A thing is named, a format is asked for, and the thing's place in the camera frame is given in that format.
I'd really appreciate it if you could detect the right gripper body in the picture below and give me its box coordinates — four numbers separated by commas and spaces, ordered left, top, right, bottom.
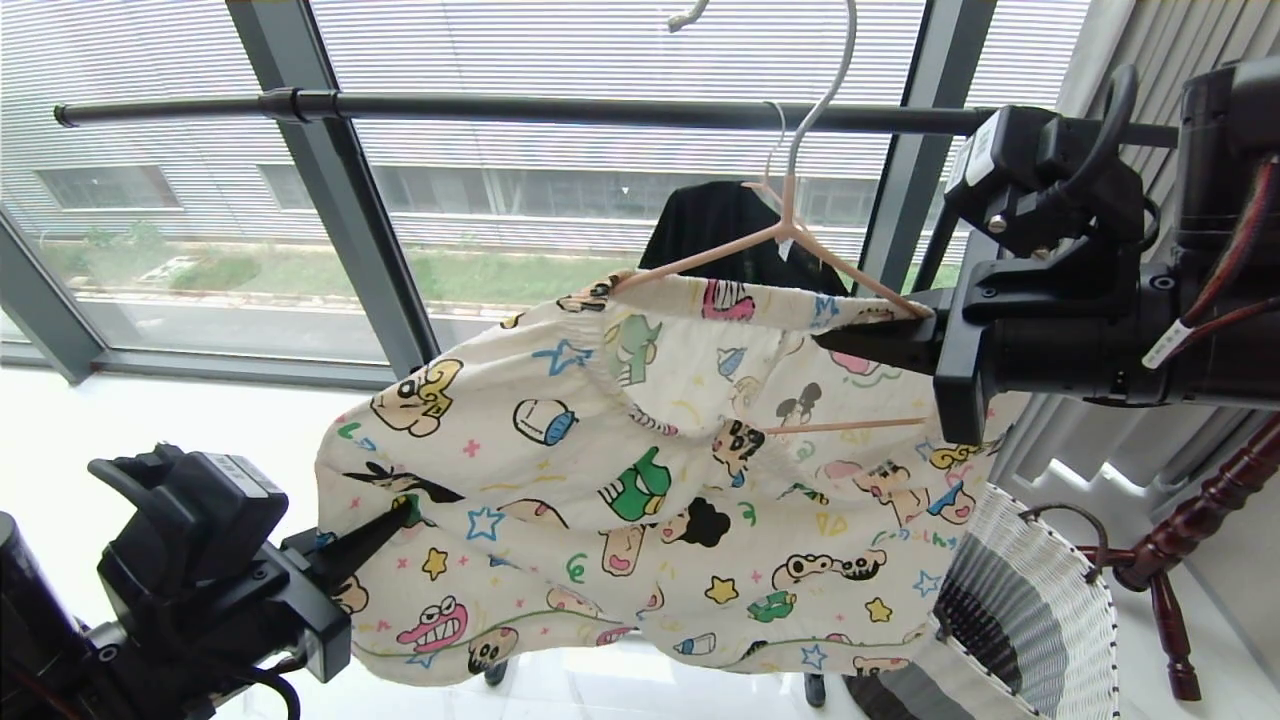
933, 288, 1163, 447

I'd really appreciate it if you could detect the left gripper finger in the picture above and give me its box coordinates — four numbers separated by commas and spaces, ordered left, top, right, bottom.
308, 497, 421, 593

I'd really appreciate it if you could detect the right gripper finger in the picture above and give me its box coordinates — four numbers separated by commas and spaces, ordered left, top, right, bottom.
812, 318, 941, 378
885, 288, 951, 321

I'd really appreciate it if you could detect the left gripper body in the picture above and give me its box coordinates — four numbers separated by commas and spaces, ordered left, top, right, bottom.
195, 528, 353, 686

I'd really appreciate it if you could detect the pink clothes hanger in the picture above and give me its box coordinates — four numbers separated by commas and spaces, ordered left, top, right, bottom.
612, 0, 933, 436
742, 100, 791, 216

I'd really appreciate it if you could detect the black garment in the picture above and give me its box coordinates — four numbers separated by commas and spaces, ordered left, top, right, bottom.
640, 182, 851, 296

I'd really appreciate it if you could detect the cream printed garment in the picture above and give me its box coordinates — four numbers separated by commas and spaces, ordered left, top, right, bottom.
315, 270, 1031, 686

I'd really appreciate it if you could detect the white laundry basket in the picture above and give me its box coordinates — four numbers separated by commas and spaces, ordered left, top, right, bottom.
845, 480, 1119, 720

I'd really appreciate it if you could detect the black clothes rack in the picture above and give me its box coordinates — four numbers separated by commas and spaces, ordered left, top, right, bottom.
52, 90, 1181, 709

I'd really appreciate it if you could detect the beige curtain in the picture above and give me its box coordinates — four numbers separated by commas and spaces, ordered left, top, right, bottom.
985, 0, 1280, 501

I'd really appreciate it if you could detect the dark brown wooden stand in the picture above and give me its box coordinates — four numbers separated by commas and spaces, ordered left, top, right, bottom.
1075, 415, 1280, 703

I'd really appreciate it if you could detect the black cable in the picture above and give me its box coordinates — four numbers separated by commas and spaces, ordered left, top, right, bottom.
225, 665, 301, 720

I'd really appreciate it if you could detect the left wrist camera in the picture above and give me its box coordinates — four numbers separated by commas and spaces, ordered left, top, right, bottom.
88, 445, 291, 641

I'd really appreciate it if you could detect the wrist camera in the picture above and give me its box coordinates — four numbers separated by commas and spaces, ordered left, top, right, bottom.
88, 445, 291, 641
943, 65, 1161, 323

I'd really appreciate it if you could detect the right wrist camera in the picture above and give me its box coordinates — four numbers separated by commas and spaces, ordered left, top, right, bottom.
943, 65, 1161, 323

